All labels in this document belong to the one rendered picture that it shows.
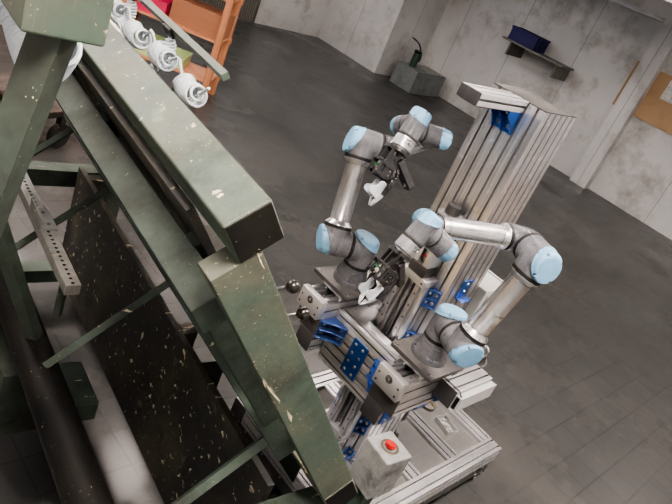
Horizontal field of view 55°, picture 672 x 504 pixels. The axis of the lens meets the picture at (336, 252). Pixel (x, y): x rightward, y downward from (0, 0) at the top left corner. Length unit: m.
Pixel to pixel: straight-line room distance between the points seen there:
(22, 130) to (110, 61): 0.77
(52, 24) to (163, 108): 0.60
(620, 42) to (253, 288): 10.68
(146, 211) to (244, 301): 0.40
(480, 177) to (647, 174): 8.82
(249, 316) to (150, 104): 0.51
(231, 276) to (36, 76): 0.49
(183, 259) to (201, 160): 0.24
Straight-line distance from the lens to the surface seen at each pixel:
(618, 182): 11.41
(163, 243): 1.44
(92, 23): 0.88
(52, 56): 0.89
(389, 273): 1.97
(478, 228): 2.25
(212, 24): 7.35
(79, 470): 2.12
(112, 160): 1.73
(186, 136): 1.33
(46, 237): 2.49
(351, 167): 2.63
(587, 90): 11.72
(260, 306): 1.28
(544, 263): 2.24
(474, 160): 2.56
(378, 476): 2.24
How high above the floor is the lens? 2.35
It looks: 26 degrees down
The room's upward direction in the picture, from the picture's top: 24 degrees clockwise
